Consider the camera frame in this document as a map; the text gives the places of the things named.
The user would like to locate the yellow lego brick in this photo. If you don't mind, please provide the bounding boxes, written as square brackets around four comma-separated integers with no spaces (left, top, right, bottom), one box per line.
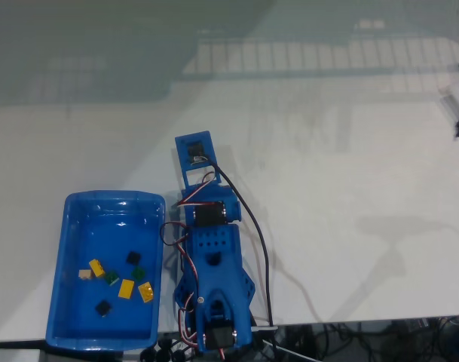
[118,278,136,299]
[88,259,107,278]
[137,281,156,304]

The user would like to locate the blue plastic bin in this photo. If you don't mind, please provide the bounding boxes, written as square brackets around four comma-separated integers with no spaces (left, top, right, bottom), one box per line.
[45,189,167,350]

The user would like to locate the black knobs under table edge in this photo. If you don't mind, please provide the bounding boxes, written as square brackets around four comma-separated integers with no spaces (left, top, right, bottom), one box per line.
[140,337,188,362]

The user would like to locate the blue gripper camera mount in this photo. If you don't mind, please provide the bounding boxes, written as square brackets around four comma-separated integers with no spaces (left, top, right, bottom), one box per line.
[174,130,220,189]

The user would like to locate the thick black camera cable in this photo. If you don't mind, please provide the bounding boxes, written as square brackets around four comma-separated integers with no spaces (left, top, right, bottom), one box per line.
[204,156,286,359]

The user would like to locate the black cable tangle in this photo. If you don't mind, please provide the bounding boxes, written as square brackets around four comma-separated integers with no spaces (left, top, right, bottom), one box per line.
[281,318,459,362]

